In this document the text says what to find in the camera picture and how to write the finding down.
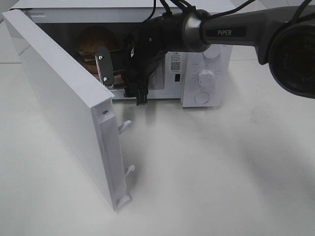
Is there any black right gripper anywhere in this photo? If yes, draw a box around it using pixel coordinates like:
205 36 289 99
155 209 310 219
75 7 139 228
120 18 172 106

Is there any white microwave door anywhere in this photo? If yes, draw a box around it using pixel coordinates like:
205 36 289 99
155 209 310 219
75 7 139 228
3 9 135 210

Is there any burger with lettuce and cheese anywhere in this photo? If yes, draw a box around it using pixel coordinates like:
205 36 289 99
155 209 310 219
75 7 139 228
75 26 118 74

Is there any round white door button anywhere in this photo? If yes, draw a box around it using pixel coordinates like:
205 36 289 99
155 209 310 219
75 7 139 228
194 92 210 104

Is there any white dial knob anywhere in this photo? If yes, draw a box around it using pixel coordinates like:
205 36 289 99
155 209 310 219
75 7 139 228
197 69 215 87
202 44 221 59

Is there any pink plate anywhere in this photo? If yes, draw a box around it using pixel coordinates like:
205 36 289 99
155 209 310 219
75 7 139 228
92 73 126 89

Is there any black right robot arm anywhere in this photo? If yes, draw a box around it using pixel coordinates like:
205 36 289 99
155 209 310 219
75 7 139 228
121 3 315 105

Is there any glass microwave turntable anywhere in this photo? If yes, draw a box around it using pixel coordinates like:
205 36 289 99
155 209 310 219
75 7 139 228
149 65 163 88

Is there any white warning label sticker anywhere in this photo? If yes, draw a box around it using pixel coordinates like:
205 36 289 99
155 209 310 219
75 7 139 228
169 52 183 72

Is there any white microwave oven body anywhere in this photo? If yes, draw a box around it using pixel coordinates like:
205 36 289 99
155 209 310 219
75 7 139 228
6 0 232 107

